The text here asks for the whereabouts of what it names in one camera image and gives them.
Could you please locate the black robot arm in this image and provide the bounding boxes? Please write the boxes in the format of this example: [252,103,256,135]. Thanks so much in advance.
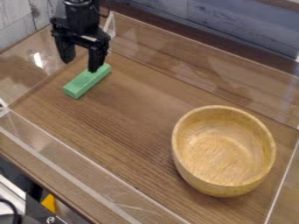
[50,0,110,73]

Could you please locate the clear acrylic tray walls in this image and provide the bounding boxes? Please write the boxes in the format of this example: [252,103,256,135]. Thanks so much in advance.
[0,15,299,224]

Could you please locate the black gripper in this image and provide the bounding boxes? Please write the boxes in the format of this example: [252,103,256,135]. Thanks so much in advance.
[50,17,110,73]

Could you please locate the green rectangular block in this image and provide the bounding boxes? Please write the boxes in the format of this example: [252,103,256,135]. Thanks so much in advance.
[62,63,112,99]

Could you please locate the brown wooden bowl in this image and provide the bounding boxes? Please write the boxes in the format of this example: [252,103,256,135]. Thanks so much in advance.
[172,105,276,198]

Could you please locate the black cable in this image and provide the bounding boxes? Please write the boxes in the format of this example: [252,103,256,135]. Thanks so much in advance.
[0,198,21,224]

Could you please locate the yellow warning label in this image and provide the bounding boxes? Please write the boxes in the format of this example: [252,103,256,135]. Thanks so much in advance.
[41,194,57,214]

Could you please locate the clear acrylic corner bracket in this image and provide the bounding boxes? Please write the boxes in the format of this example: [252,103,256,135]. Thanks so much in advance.
[102,12,116,38]

